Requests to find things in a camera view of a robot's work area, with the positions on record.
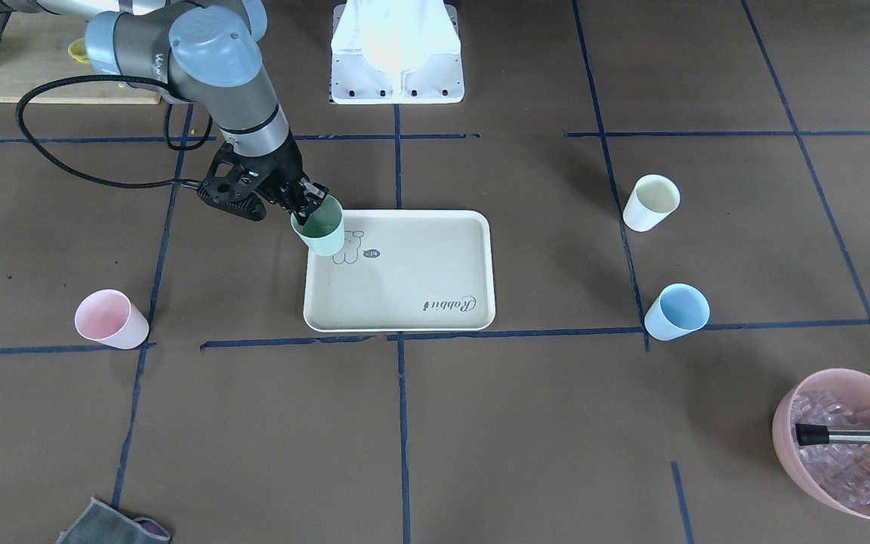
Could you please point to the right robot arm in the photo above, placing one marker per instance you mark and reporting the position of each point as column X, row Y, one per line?
column 204, row 52

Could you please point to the green cup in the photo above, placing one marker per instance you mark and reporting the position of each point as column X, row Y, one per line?
column 323, row 231

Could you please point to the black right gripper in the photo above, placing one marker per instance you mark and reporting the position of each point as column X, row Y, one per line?
column 285, row 171

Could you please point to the wooden cutting board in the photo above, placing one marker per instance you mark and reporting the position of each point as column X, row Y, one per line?
column 34, row 51

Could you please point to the cream yellow cup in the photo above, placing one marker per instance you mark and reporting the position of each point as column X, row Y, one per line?
column 653, row 199

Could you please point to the clear ice cubes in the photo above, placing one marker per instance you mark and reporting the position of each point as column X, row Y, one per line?
column 842, row 470

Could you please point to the metal tongs black tip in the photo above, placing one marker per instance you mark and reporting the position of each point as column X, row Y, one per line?
column 809, row 435

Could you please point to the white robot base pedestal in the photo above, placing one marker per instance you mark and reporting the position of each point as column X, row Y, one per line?
column 396, row 52

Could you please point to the grey folded cloth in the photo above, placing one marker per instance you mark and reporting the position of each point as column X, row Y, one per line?
column 101, row 523

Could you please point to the pink cup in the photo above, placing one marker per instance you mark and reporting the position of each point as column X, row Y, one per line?
column 108, row 317

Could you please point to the blue cup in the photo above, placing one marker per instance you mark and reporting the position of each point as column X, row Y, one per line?
column 678, row 311

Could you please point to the lemon slices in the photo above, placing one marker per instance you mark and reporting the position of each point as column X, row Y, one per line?
column 77, row 51

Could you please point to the large pink bowl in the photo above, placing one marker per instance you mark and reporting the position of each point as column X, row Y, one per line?
column 849, row 385

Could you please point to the cream rabbit tray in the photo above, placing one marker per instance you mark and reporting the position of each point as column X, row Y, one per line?
column 404, row 270

